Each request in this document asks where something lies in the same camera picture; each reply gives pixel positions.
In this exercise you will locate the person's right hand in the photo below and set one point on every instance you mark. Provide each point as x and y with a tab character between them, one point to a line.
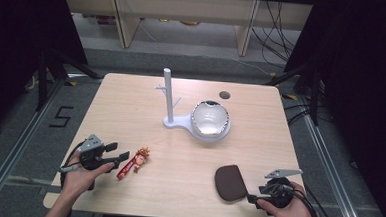
295	214

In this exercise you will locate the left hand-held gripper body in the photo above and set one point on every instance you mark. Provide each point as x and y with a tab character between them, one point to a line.
91	156

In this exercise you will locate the brown pouch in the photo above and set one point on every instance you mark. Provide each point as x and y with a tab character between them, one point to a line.
230	183

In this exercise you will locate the aluminium floor rail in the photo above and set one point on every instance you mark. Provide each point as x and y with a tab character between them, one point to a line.
334	169
18	146

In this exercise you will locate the black metal stand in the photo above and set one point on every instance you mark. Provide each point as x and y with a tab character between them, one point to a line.
49	77
310	91

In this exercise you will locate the person's left hand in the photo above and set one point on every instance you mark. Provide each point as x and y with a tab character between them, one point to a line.
77	179

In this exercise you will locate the white stand with post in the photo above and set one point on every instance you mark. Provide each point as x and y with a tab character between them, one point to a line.
169	97

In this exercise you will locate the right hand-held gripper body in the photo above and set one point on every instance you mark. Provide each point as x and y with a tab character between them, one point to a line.
278	193

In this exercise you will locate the white bowl silver rim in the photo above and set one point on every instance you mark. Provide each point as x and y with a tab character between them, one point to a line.
210	117

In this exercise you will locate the beige shelf unit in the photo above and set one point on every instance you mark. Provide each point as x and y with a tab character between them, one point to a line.
186	8

